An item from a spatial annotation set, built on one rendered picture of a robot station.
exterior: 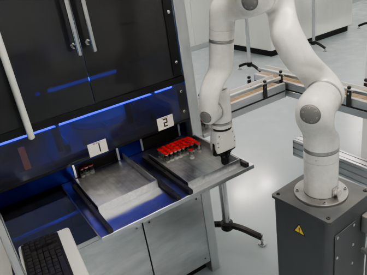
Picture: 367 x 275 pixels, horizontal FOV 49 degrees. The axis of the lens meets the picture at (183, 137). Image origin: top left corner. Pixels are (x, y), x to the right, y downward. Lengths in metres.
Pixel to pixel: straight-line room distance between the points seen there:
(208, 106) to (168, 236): 0.92
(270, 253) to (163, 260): 0.71
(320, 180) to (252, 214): 1.46
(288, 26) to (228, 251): 1.64
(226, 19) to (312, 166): 0.58
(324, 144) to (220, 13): 0.55
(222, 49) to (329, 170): 0.56
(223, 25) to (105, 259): 1.22
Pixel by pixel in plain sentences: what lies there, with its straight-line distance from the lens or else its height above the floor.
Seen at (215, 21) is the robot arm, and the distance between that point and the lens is 1.43.
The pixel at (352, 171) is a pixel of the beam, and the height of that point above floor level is 0.49.
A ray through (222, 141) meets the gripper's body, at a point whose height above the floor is 1.03.
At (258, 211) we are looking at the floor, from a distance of 2.92.
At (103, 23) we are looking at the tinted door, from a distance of 1.69.
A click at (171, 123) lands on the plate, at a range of 1.90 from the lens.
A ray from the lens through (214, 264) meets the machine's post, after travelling 2.48.
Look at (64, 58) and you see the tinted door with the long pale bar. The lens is 1.65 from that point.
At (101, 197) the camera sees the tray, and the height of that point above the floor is 0.88.
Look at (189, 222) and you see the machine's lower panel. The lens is 2.20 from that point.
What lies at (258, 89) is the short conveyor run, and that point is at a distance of 2.42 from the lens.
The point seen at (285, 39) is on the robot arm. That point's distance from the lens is 1.34.
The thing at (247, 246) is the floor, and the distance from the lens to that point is 2.65.
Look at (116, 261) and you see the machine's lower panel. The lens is 2.09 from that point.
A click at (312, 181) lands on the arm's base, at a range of 1.50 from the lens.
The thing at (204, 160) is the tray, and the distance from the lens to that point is 1.79.
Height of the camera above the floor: 1.75
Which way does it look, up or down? 25 degrees down
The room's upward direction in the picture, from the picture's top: 9 degrees counter-clockwise
